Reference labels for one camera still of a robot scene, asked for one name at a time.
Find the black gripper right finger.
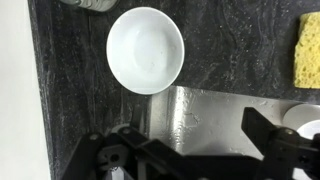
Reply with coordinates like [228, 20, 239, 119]
[241, 107, 320, 180]

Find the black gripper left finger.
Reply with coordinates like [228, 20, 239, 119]
[61, 124, 188, 180]

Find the white ceramic bowl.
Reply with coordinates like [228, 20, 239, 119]
[106, 7, 185, 95]

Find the yellow kitchen sponge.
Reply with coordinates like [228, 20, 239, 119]
[294, 12, 320, 89]

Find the white cup in sink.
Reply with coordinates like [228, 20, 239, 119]
[282, 104, 320, 139]

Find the stainless steel sink basin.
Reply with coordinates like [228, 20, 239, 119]
[147, 86, 309, 159]

